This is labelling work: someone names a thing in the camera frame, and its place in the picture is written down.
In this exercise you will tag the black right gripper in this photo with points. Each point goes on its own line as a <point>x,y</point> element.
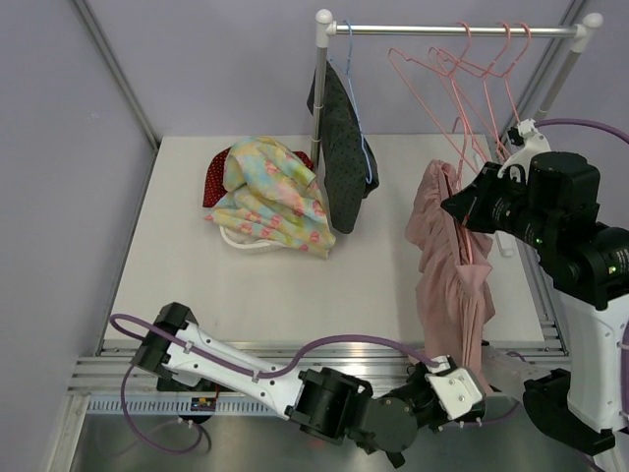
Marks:
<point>468,206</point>

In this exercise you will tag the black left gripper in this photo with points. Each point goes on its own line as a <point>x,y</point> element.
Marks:
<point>420,380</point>

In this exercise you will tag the pink pleated skirt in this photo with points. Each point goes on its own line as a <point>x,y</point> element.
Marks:
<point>453,298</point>

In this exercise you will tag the dark grey dotted skirt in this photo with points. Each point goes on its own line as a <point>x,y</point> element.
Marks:
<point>350,168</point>

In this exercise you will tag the pink hanger of red skirt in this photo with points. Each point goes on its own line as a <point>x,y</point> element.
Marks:
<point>471,85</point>

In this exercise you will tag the yellow blue tie-dye skirt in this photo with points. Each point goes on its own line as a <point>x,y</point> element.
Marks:
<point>309,233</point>

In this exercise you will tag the red polka dot skirt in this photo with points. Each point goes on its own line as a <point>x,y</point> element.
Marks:
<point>261,176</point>

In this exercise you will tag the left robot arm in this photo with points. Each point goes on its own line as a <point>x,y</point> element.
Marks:
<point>326,404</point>

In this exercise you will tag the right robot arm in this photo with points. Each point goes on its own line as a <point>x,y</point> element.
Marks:
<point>554,210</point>

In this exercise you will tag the white perforated plastic basket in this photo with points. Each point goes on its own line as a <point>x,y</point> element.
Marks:
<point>247,244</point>

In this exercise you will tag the white metal clothes rack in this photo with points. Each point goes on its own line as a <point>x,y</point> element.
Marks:
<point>326,27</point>

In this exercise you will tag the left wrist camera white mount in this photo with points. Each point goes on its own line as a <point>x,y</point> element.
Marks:
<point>457,389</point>

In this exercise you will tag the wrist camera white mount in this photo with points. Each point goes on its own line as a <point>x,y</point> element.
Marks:
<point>457,389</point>
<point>526,147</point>

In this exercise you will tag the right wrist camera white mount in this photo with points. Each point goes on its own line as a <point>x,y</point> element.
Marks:
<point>526,147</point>

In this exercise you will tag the aluminium corner frame right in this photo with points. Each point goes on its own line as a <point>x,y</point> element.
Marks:
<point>526,312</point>

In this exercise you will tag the aluminium corner frame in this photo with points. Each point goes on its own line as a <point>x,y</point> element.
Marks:
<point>106,52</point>
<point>526,312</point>

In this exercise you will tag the white slotted cable duct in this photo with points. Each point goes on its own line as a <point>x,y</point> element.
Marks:
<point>196,406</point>

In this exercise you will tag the aluminium corner frame left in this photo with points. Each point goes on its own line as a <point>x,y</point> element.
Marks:
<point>106,52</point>

